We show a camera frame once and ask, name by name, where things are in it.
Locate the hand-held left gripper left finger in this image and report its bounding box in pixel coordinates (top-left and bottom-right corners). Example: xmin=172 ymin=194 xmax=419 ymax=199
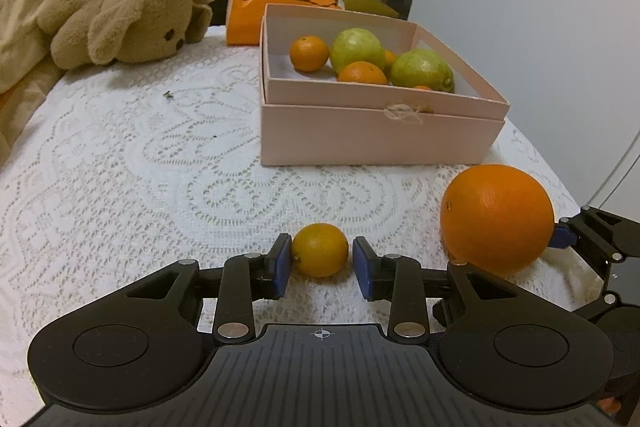
xmin=127 ymin=233 xmax=294 ymax=349

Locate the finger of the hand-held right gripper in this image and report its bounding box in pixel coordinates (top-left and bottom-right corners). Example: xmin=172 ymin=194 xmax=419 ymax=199
xmin=549 ymin=205 xmax=640 ymax=308
xmin=432 ymin=298 xmax=454 ymax=326

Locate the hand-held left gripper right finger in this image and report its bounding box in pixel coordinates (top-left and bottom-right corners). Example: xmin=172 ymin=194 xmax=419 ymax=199
xmin=351 ymin=235 xmax=522 ymax=349

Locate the large orange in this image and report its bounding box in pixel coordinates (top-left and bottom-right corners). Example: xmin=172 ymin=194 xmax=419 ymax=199
xmin=440 ymin=164 xmax=556 ymax=277

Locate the pink cardboard box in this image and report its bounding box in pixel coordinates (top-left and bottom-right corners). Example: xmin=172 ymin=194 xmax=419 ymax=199
xmin=259 ymin=3 xmax=511 ymax=167

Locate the green guava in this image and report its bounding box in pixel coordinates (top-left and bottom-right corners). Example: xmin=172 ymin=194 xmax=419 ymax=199
xmin=329 ymin=28 xmax=387 ymax=76
xmin=390 ymin=49 xmax=456 ymax=94

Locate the mandarin with stem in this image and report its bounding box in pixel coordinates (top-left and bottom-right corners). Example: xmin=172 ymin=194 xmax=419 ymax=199
xmin=289 ymin=35 xmax=331 ymax=74

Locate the white lace tablecloth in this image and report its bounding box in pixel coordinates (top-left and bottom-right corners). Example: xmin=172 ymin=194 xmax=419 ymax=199
xmin=0 ymin=24 xmax=603 ymax=410

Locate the orange paper bag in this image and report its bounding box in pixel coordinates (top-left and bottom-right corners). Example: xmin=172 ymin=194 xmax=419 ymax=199
xmin=225 ymin=0 xmax=346 ymax=47

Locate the beige teddy bear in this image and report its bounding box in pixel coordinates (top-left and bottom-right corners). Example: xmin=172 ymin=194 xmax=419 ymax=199
xmin=37 ymin=0 xmax=214 ymax=70

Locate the beige blanket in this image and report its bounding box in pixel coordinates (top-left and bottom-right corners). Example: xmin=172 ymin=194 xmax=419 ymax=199
xmin=0 ymin=0 xmax=226 ymax=164

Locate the thin grey cable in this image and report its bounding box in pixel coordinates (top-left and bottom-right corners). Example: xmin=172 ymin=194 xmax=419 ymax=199
xmin=581 ymin=139 xmax=640 ymax=208

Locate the beige string tie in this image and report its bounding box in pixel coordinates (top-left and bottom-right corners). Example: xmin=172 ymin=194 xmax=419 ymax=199
xmin=383 ymin=102 xmax=424 ymax=124

